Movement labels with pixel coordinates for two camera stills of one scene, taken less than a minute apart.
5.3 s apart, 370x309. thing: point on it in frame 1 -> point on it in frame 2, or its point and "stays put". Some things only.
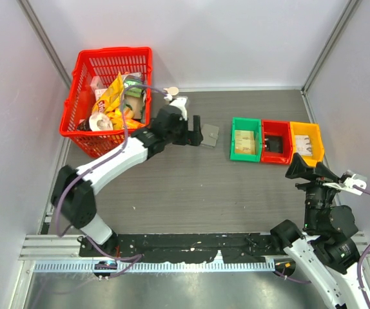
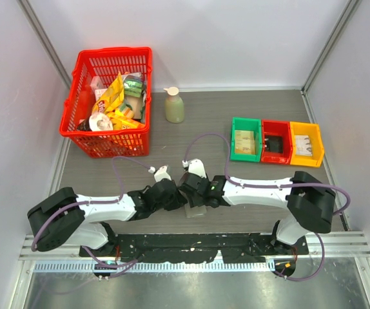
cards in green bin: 245,142 stays put
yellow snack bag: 109,103 stays put
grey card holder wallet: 210,135 -> 195,211
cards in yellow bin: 303,145 stays put
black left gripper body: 178,136 -> 173,202
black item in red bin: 273,143 stays put
